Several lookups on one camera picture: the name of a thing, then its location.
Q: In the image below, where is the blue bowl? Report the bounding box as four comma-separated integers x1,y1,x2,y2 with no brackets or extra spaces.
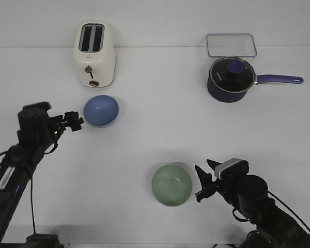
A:
83,95,119,127

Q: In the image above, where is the glass pot lid blue knob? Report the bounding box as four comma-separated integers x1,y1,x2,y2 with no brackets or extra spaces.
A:
209,57,256,93

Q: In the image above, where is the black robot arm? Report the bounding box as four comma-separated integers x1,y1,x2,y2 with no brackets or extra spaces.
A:
195,158,310,247
0,102,84,243

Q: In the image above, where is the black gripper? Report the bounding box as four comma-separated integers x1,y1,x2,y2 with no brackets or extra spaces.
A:
195,159,239,204
17,108,84,145

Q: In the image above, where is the green bowl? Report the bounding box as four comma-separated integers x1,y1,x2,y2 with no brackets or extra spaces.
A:
151,163,193,207

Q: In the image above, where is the dark blue saucepan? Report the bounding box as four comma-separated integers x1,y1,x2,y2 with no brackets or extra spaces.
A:
207,74,304,103

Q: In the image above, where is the clear plastic container lid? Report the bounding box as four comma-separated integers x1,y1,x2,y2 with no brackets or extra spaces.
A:
206,33,257,58

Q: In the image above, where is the white two-slot toaster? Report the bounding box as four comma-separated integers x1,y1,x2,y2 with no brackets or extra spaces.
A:
73,20,116,88

